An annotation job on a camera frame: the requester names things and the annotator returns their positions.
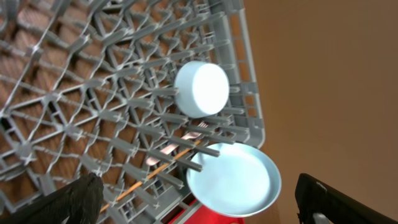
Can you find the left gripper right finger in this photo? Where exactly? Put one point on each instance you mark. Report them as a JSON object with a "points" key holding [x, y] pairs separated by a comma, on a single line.
{"points": [[318, 202]]}

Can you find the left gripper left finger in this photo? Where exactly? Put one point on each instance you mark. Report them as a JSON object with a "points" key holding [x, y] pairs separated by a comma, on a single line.
{"points": [[77, 202]]}

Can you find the large light blue plate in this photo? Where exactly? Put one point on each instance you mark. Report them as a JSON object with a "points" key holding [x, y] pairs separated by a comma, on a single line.
{"points": [[242, 181]]}

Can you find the white plastic fork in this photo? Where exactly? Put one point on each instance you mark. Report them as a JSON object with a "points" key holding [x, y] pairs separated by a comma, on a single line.
{"points": [[168, 149]]}

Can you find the wooden chopstick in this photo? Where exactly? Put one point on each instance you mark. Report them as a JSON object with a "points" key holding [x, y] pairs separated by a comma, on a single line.
{"points": [[151, 174]]}

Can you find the small light blue bowl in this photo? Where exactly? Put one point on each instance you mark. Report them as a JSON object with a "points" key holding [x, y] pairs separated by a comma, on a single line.
{"points": [[203, 89]]}

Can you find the grey dishwasher rack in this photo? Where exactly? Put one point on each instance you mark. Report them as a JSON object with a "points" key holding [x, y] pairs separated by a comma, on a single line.
{"points": [[88, 86]]}

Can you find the red serving tray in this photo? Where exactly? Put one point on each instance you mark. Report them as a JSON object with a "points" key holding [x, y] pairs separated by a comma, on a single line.
{"points": [[206, 216]]}

